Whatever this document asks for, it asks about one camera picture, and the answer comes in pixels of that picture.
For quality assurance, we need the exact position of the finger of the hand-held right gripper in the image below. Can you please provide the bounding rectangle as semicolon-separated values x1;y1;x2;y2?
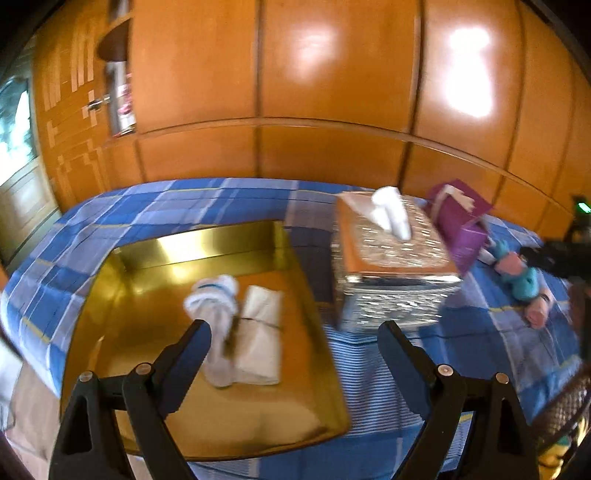
519;242;573;278

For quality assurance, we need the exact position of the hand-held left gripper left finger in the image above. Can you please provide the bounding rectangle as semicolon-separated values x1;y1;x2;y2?
48;318;213;480

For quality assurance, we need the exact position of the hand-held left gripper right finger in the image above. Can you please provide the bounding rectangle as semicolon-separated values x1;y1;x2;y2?
378;320;541;480

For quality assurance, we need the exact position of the white sock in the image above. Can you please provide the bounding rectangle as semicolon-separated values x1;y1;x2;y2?
184;274;241;388

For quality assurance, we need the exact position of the gold rectangular tray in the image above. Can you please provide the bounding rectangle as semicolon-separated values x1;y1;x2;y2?
60;220;352;457

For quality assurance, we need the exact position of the teal and pink plush toy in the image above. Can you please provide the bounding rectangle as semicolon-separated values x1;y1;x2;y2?
489;240;548;303

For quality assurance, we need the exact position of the pink rolled cloth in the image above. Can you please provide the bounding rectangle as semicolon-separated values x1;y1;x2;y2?
524;295;555;329

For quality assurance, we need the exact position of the white folded cloth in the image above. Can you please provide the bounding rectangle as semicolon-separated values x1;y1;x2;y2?
228;285;283;385

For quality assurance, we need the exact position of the purple printed box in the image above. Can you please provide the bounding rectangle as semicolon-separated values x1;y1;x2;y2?
425;183;494;273

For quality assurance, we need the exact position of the silver patterned tissue box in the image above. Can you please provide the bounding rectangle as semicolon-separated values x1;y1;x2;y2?
330;189;464;332

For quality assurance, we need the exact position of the white tissue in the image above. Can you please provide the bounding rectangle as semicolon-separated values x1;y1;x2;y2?
372;186;413;241

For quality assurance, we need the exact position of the blue plaid bedsheet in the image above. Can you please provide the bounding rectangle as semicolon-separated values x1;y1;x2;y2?
0;178;587;480

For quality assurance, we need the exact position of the glass door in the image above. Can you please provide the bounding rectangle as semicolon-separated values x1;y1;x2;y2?
0;78;61;266

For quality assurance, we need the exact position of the pink printed packet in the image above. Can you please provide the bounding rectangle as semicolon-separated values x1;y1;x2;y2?
108;62;138;137

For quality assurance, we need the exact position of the wooden wardrobe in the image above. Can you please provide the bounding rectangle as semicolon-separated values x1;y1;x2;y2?
32;0;591;232

